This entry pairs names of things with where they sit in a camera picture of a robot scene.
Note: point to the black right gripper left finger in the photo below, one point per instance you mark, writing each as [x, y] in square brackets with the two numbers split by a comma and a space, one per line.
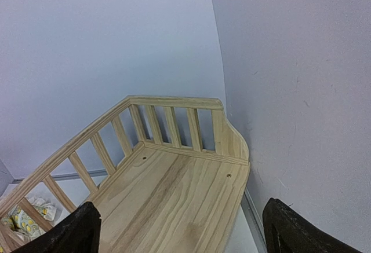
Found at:
[79, 232]

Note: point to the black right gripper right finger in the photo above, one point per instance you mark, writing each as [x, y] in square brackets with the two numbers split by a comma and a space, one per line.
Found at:
[287, 231]

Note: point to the lemon print bed cushion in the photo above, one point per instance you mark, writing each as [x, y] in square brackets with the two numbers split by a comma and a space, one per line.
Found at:
[20, 222]

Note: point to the wooden pet bed frame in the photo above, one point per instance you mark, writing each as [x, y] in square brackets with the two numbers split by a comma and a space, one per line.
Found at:
[167, 174]

